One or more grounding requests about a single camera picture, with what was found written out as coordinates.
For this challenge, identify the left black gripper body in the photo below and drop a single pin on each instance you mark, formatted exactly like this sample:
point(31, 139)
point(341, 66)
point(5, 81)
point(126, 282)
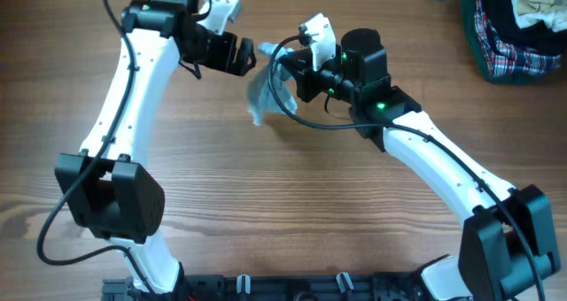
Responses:
point(215, 52)

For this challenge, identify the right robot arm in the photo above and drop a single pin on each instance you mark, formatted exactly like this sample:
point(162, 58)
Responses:
point(508, 240)

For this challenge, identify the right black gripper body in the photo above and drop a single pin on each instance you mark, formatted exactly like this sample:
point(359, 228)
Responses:
point(302, 76)

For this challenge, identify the red plaid shirt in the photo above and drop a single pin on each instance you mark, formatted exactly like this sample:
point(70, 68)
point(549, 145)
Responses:
point(505, 57)

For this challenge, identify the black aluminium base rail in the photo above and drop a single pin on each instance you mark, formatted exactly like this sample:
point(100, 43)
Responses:
point(342, 286)

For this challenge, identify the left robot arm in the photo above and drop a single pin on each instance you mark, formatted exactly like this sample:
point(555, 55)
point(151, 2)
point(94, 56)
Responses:
point(106, 185)

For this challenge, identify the light blue striped baby pants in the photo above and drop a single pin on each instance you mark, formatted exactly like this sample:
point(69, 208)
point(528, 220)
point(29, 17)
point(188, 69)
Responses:
point(260, 97)

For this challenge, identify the beige cream garment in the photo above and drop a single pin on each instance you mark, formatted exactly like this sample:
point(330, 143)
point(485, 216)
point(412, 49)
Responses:
point(552, 13)

